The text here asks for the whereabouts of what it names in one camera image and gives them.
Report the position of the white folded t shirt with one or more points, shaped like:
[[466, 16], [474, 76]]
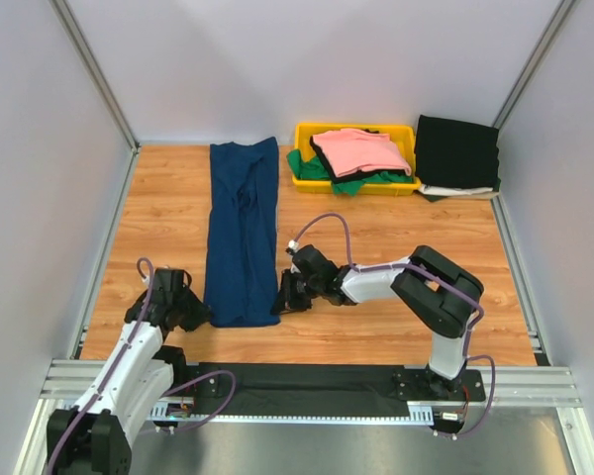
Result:
[[450, 192]]

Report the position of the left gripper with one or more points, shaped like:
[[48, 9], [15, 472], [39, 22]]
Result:
[[201, 315]]

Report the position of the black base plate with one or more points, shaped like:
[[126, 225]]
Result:
[[319, 390]]

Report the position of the green t shirt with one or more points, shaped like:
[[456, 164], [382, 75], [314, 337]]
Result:
[[314, 176]]

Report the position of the navy blue t shirt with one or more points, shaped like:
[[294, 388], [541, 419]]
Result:
[[240, 280]]

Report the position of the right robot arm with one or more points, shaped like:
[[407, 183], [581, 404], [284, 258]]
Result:
[[442, 295]]

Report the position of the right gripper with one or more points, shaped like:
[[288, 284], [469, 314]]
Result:
[[286, 299]]

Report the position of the pink t shirt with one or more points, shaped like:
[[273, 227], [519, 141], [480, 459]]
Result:
[[361, 153]]

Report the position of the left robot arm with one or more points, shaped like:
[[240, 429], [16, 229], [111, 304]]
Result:
[[96, 434]]

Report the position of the black folded t shirt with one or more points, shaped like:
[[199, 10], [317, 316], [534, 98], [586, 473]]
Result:
[[456, 154]]

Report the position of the yellow plastic bin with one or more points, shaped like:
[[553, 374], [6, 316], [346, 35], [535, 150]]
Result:
[[352, 159]]

